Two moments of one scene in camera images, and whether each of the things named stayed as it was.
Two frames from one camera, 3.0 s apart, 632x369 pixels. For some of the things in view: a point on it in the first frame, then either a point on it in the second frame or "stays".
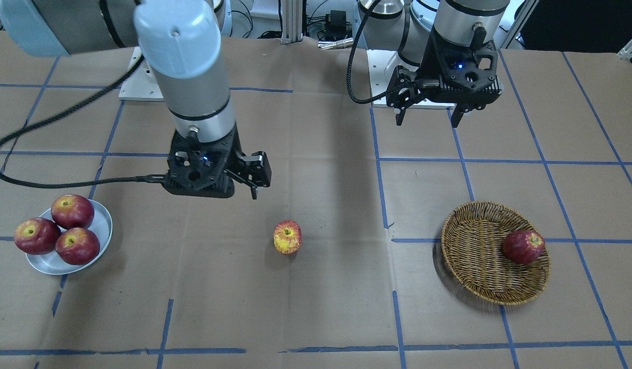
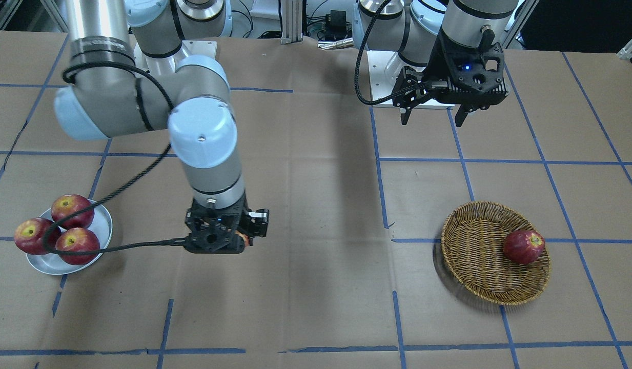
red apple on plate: [70, 211] stays
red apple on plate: [37, 236] stays
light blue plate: [51, 263] stays
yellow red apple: [287, 237] -> [246, 238]
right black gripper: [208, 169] -> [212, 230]
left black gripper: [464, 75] stays
